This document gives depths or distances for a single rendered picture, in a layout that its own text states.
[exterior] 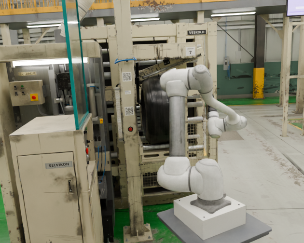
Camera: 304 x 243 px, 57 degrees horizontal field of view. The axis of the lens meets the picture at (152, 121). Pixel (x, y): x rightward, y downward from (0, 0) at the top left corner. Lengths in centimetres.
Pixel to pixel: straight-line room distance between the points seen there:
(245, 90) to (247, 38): 206
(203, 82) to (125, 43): 89
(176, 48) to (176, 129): 114
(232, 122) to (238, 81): 989
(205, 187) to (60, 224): 88
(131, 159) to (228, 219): 110
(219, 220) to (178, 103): 71
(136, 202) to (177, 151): 107
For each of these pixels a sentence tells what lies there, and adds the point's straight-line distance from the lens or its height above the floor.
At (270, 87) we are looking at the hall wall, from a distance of 1238.
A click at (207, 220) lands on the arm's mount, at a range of 163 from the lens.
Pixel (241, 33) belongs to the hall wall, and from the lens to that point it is 1208.
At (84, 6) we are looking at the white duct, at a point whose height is 213.
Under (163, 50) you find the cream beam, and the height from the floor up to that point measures 172.
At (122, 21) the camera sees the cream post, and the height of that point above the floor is 195.
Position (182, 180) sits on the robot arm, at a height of 93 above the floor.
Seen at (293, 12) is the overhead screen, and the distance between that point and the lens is 610.
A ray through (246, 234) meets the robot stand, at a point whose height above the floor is 65.
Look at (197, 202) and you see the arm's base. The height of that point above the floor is 78.
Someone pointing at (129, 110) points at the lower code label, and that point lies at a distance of 238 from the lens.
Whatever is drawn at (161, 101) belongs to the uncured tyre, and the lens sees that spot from 221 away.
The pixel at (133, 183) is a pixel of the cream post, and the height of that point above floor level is 56.
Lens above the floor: 162
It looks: 12 degrees down
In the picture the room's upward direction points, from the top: 3 degrees counter-clockwise
